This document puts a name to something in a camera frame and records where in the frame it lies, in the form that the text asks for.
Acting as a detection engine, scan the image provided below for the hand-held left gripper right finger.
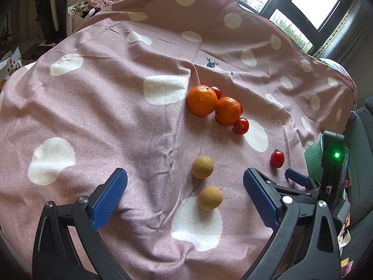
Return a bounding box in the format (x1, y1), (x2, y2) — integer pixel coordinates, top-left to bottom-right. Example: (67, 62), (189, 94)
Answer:
(243, 168), (341, 280)

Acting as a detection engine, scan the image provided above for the grey chair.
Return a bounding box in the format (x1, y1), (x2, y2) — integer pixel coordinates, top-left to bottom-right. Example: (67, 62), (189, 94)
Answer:
(345, 93), (373, 228)

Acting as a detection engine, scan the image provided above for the grey patterned curtain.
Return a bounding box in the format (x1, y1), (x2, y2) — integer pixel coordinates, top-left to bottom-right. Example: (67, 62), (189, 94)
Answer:
(313, 0), (373, 65)

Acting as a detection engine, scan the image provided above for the white cardboard box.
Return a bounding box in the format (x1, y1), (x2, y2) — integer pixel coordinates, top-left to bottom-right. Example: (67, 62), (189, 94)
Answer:
(0, 47), (23, 83)

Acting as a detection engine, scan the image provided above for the oval red cherry tomato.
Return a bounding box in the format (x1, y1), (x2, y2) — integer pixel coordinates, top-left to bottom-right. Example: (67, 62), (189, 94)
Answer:
(270, 149), (285, 168)

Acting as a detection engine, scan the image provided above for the green plastic bowl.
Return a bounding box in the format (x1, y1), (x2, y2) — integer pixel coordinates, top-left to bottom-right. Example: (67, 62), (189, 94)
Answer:
(304, 138), (325, 179)

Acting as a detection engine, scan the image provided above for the orange mandarin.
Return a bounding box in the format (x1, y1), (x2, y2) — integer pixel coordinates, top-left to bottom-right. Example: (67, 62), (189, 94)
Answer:
(187, 84), (218, 117)
(215, 97), (242, 126)

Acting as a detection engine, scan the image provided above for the black stick vacuum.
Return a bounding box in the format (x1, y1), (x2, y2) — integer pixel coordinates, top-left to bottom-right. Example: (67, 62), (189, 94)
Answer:
(34, 0), (61, 43)

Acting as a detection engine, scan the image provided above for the tan longan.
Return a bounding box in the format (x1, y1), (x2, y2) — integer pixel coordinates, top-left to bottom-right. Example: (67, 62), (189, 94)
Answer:
(197, 186), (224, 210)
(191, 155), (214, 179)

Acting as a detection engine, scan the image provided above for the pink polka dot blanket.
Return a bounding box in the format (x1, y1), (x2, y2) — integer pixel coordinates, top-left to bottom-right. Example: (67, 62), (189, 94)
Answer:
(0, 0), (357, 280)

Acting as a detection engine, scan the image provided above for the black framed window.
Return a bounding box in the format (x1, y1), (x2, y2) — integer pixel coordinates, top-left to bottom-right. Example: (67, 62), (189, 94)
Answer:
(204, 0), (359, 56)

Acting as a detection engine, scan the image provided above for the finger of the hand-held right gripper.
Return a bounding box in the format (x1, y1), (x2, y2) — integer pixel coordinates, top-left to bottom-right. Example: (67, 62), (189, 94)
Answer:
(277, 184), (319, 201)
(286, 168), (321, 191)

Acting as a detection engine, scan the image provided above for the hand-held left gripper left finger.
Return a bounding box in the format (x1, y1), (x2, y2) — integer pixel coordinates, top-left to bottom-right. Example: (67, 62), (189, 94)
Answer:
(32, 168), (129, 280)

